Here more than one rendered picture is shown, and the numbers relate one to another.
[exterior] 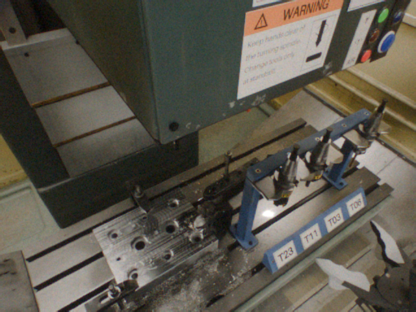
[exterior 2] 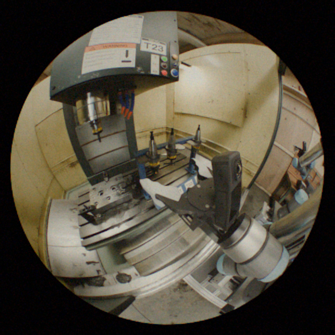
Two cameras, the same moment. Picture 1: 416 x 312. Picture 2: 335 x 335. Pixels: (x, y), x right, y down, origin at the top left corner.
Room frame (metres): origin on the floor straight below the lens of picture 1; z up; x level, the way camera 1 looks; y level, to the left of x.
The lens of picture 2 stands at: (0.12, -0.24, 1.43)
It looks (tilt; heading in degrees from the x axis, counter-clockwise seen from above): 37 degrees down; 0
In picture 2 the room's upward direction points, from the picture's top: straight up
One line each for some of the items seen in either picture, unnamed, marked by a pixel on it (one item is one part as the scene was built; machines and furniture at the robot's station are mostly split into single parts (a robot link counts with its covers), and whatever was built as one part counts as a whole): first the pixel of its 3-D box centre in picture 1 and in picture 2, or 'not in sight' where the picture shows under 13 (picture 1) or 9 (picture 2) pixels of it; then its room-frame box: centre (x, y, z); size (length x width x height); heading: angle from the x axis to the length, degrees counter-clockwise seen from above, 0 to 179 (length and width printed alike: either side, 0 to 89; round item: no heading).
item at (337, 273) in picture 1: (337, 279); (158, 197); (0.22, -0.22, 1.28); 0.09 x 0.03 x 0.06; 71
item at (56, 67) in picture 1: (114, 101); (105, 144); (0.84, 0.36, 1.16); 0.48 x 0.05 x 0.51; 127
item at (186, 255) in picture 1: (156, 238); (107, 192); (0.44, 0.17, 0.96); 0.29 x 0.23 x 0.05; 127
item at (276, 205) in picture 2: not in sight; (280, 220); (0.07, -1.02, 1.01); 0.36 x 0.22 x 0.06; 34
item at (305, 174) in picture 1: (301, 170); (163, 152); (0.53, -0.22, 1.21); 0.07 x 0.05 x 0.01; 37
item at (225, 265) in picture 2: not in sight; (240, 259); (0.06, -0.43, 1.18); 0.11 x 0.08 x 0.11; 103
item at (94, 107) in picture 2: not in sight; (93, 107); (0.49, 0.10, 1.48); 0.16 x 0.16 x 0.12
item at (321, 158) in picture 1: (321, 149); (172, 141); (0.56, -0.26, 1.26); 0.04 x 0.04 x 0.07
